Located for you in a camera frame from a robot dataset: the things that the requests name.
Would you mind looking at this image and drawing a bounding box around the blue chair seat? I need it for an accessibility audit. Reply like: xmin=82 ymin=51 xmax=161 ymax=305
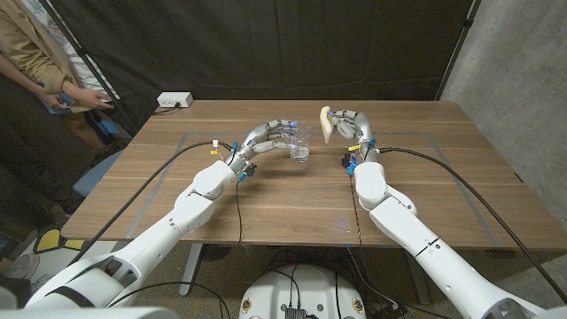
xmin=73 ymin=148 xmax=128 ymax=198

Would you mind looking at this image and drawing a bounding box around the black backdrop stand pole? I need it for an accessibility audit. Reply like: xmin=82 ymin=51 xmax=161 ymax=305
xmin=38 ymin=0 xmax=136 ymax=132
xmin=435 ymin=0 xmax=482 ymax=102

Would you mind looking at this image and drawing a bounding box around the white power strip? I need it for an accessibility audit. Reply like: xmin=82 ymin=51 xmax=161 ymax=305
xmin=156 ymin=91 xmax=194 ymax=109

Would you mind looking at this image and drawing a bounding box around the yellow sponge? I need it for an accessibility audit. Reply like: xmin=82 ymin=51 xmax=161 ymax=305
xmin=319 ymin=105 xmax=336 ymax=144

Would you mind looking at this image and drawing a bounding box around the black looping floor cable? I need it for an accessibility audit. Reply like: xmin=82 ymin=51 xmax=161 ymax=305
xmin=105 ymin=281 xmax=232 ymax=319

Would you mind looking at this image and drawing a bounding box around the person in tan jacket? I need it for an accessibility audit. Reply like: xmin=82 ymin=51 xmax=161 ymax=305
xmin=0 ymin=0 xmax=116 ymax=152

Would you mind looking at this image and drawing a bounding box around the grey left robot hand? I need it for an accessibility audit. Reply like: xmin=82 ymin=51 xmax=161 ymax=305
xmin=224 ymin=118 xmax=299 ymax=176

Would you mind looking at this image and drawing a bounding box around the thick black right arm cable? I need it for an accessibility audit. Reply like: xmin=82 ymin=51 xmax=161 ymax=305
xmin=378 ymin=146 xmax=567 ymax=305

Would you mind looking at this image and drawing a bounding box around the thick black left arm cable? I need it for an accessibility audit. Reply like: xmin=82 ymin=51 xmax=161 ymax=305
xmin=70 ymin=140 xmax=234 ymax=266

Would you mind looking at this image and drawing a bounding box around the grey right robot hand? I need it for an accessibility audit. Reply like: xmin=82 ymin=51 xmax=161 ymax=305
xmin=328 ymin=109 xmax=381 ymax=165

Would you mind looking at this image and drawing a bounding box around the thin right wrist cable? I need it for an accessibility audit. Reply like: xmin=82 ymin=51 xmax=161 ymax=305
xmin=349 ymin=175 xmax=367 ymax=267

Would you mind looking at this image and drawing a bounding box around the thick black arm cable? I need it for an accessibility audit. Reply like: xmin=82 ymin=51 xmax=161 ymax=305
xmin=70 ymin=140 xmax=234 ymax=266
xmin=378 ymin=146 xmax=567 ymax=305

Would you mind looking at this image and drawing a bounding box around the white table leg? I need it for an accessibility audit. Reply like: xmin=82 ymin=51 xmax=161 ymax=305
xmin=402 ymin=247 xmax=431 ymax=306
xmin=178 ymin=243 xmax=205 ymax=297

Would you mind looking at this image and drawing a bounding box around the round black fan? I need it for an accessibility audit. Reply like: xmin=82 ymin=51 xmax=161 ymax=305
xmin=201 ymin=243 xmax=234 ymax=262

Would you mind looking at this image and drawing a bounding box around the grey floor cable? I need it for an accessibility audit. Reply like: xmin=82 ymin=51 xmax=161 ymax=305
xmin=345 ymin=246 xmax=400 ymax=310

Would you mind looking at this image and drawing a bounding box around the clear glass cup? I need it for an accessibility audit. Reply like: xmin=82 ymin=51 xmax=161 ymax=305
xmin=283 ymin=121 xmax=315 ymax=164

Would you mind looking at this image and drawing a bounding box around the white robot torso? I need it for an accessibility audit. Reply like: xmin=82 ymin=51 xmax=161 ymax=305
xmin=238 ymin=264 xmax=368 ymax=319

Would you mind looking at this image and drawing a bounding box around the thin black left wrist cable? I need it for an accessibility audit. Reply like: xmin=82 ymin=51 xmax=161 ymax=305
xmin=235 ymin=180 xmax=244 ymax=245

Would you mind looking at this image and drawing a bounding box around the person's right hand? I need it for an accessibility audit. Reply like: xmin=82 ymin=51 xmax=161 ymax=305
xmin=37 ymin=90 xmax=71 ymax=111

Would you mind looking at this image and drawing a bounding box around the blue box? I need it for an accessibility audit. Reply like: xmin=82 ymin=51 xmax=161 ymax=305
xmin=88 ymin=119 xmax=120 ymax=138

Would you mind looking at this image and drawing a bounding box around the person's left forearm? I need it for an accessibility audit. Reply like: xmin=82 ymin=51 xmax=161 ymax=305
xmin=60 ymin=79 xmax=83 ymax=97

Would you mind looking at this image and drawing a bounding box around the person's right forearm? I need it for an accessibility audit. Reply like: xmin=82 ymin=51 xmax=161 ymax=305
xmin=0 ymin=51 xmax=45 ymax=97

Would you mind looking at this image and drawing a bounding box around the person's left hand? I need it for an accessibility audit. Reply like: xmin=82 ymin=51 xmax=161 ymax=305
xmin=73 ymin=87 xmax=115 ymax=110

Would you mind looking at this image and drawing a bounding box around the black power strip cable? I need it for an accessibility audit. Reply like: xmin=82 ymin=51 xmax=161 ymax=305
xmin=152 ymin=102 xmax=182 ymax=116

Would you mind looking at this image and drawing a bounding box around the black backdrop curtain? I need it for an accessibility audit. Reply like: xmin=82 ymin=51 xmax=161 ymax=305
xmin=43 ymin=0 xmax=475 ymax=134

